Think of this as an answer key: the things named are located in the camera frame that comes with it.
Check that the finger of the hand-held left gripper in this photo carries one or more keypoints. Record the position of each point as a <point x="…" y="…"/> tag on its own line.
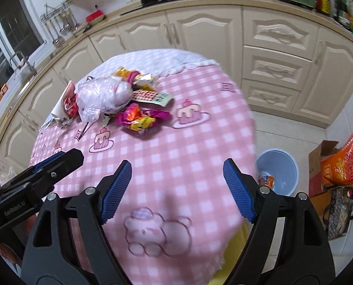
<point x="45" y="161"/>
<point x="68" y="161"/>

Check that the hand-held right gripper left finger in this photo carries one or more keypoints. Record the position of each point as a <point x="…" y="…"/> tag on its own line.
<point x="117" y="190"/>

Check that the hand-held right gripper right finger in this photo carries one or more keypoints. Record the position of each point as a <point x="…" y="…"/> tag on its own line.
<point x="238" y="190"/>

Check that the orange snack packet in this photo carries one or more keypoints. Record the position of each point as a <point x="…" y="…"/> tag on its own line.
<point x="267" y="181"/>

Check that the thin wooden stick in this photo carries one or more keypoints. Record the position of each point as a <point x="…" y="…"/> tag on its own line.
<point x="83" y="130"/>

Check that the clear plastic wrapper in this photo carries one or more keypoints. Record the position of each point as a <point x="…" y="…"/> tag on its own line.
<point x="59" y="122"/>

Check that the blue plastic bin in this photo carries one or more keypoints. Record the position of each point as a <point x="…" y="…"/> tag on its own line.
<point x="283" y="166"/>

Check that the red snack packet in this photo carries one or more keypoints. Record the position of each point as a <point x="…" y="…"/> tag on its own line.
<point x="71" y="107"/>

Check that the magenta yellow candy wrapper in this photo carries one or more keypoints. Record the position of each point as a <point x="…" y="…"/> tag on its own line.
<point x="146" y="122"/>

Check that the clear plastic bag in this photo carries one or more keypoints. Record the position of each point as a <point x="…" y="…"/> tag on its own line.
<point x="105" y="95"/>

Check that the magenta orange candy wrapper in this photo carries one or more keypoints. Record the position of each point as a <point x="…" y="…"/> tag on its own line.
<point x="129" y="114"/>

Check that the striped snack packet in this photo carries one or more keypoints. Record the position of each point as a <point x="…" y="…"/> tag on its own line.
<point x="149" y="97"/>

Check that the small golden pastries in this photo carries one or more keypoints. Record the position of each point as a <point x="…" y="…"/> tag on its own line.
<point x="121" y="72"/>

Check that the yellow magenta snack wrapper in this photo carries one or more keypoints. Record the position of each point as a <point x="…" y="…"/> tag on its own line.
<point x="142" y="80"/>

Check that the yellow cloth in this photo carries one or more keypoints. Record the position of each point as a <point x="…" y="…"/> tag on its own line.
<point x="230" y="249"/>

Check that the pink checkered tablecloth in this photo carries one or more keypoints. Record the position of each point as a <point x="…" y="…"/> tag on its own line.
<point x="179" y="154"/>

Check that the brown cardboard box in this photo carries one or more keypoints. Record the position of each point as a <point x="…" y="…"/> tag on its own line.
<point x="316" y="166"/>

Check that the steel sink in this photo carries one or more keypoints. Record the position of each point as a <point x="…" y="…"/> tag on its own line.
<point x="19" y="78"/>

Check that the steel faucet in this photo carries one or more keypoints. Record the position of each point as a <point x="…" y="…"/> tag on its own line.
<point x="34" y="71"/>

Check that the cream cabinet drawer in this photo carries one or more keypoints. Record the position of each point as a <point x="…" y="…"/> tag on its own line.
<point x="277" y="68"/>
<point x="271" y="96"/>
<point x="283" y="32"/>

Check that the patterned tote bag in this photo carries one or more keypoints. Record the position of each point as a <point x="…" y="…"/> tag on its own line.
<point x="336" y="213"/>

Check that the orange rice bag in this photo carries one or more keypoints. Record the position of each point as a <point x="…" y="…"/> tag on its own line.
<point x="342" y="163"/>

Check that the white lace cloth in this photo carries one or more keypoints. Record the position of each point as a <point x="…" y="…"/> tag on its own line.
<point x="170" y="59"/>

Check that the kitchen window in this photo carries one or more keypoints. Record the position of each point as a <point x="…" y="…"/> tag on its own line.
<point x="16" y="20"/>

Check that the red bowl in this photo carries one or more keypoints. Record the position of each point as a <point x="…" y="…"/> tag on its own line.
<point x="94" y="17"/>

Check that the cream kitchen base cabinet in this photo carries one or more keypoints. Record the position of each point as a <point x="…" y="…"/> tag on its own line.
<point x="206" y="32"/>

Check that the beige kitchen countertop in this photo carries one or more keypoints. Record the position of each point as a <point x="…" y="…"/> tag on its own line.
<point x="194" y="1"/>

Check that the dark glass bottle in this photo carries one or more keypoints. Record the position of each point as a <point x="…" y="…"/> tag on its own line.
<point x="341" y="7"/>

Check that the wall utensil rack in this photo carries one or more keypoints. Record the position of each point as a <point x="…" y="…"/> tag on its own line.
<point x="57" y="9"/>

